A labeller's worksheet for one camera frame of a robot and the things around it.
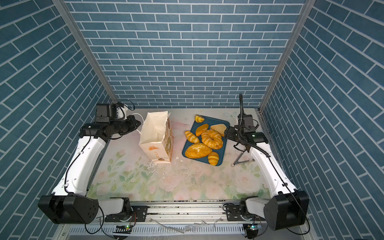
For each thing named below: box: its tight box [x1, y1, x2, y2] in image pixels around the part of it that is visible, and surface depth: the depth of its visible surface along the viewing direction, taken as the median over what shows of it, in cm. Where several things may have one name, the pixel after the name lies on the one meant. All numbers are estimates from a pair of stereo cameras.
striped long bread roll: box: [184, 130, 200, 144], surface depth 101 cm
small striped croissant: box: [207, 151, 220, 166], surface depth 92 cm
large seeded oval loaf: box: [185, 143, 213, 159], surface depth 93 cm
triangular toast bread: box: [210, 123, 227, 137], surface depth 107 cm
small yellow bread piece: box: [194, 114, 205, 123], surface depth 110 cm
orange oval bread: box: [195, 123, 209, 137], surface depth 104 cm
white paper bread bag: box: [138, 111, 174, 164], surface depth 83 cm
